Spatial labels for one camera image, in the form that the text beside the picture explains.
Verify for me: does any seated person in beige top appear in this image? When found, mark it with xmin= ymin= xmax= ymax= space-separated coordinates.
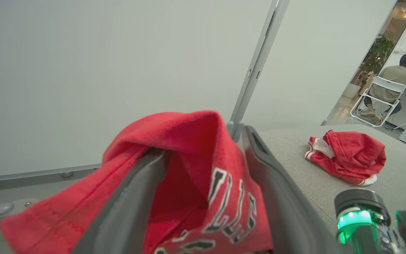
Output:
xmin=359 ymin=53 xmax=406 ymax=124

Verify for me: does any green potted plant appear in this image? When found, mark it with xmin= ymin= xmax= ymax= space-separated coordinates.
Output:
xmin=359 ymin=33 xmax=396 ymax=86

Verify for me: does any red garment with black lettering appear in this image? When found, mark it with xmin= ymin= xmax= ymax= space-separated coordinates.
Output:
xmin=0 ymin=110 xmax=275 ymax=254

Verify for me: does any grey double partition post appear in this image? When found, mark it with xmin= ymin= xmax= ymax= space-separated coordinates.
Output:
xmin=226 ymin=0 xmax=291 ymax=143

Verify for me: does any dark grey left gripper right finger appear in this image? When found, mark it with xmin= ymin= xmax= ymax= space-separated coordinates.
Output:
xmin=242 ymin=125 xmax=342 ymax=254

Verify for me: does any white folding chair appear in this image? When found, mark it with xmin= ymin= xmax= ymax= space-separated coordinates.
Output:
xmin=350 ymin=75 xmax=406 ymax=128

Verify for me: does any grey partition base rail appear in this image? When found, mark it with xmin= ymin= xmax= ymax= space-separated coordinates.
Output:
xmin=0 ymin=163 xmax=102 ymax=184

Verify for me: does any red garment with white trim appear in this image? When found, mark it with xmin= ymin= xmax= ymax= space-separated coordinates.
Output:
xmin=304 ymin=129 xmax=387 ymax=187

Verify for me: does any white plant pot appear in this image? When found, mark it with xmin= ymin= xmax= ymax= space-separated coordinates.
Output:
xmin=342 ymin=83 xmax=362 ymax=99

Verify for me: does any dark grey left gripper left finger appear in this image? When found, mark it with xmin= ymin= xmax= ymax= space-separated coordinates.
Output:
xmin=71 ymin=147 xmax=171 ymax=254

